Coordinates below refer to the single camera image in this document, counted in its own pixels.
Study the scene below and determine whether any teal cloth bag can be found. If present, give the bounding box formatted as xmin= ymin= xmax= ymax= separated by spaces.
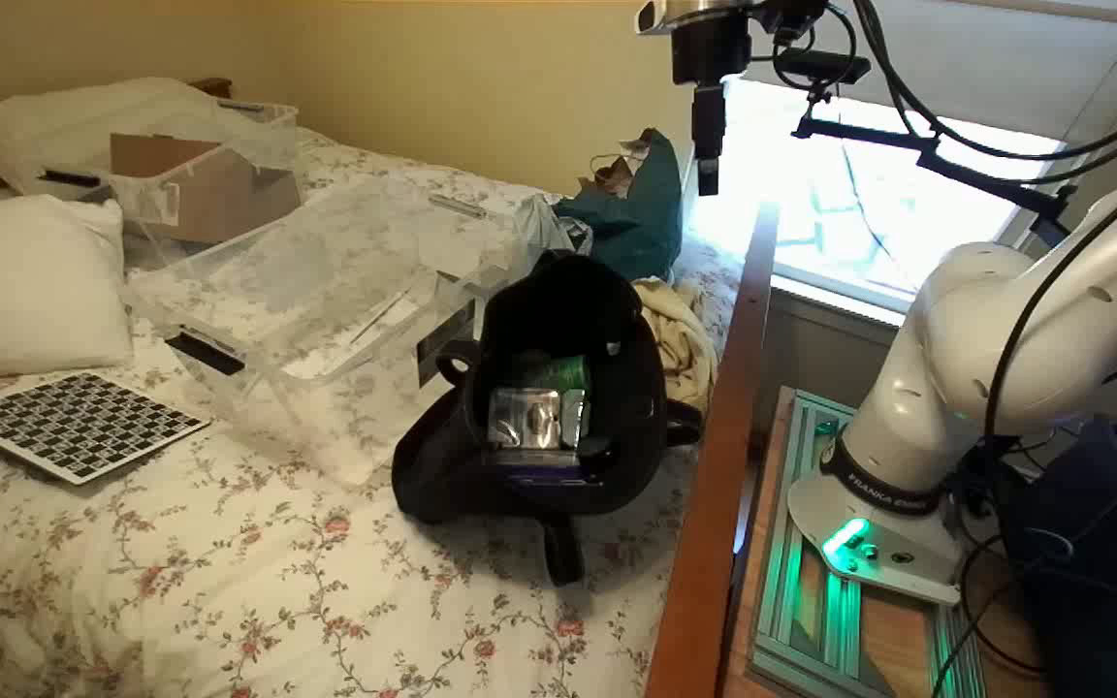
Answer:
xmin=556 ymin=126 xmax=684 ymax=277

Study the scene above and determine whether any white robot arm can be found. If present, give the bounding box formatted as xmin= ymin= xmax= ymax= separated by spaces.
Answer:
xmin=635 ymin=0 xmax=1117 ymax=603

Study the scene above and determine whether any black white calibration board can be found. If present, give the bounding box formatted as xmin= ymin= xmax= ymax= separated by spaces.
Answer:
xmin=0 ymin=370 xmax=202 ymax=485

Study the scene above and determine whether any wooden bed footboard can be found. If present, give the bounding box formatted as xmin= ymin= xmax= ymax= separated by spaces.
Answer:
xmin=645 ymin=206 xmax=776 ymax=698

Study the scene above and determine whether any razor blister pack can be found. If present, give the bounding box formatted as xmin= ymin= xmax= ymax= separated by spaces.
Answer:
xmin=487 ymin=387 xmax=589 ymax=449

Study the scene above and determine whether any green snack can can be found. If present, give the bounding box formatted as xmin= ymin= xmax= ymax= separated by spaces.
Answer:
xmin=512 ymin=351 xmax=589 ymax=390

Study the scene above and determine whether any cream cloth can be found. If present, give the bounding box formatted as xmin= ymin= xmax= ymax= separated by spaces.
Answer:
xmin=633 ymin=277 xmax=717 ymax=410

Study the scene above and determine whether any dark blue bag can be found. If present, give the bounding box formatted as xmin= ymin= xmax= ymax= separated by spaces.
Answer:
xmin=1020 ymin=417 xmax=1117 ymax=698

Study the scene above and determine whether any floral bedspread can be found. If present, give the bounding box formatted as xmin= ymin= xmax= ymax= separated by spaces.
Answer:
xmin=0 ymin=124 xmax=746 ymax=698

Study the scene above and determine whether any clear plastic bin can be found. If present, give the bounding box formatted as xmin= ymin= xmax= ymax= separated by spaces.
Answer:
xmin=130 ymin=180 xmax=586 ymax=489

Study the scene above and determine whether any white pillow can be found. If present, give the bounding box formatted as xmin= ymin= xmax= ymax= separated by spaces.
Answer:
xmin=0 ymin=192 xmax=130 ymax=376

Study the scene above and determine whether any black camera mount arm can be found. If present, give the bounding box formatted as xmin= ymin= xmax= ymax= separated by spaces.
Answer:
xmin=776 ymin=47 xmax=1068 ymax=226

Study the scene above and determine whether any black bag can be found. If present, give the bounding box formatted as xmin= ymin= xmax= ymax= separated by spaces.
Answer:
xmin=390 ymin=251 xmax=703 ymax=586

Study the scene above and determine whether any robot base mount board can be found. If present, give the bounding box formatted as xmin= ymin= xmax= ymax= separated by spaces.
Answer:
xmin=738 ymin=387 xmax=990 ymax=698

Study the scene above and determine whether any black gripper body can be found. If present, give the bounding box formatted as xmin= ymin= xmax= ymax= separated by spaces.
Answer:
xmin=635 ymin=0 xmax=827 ymax=86

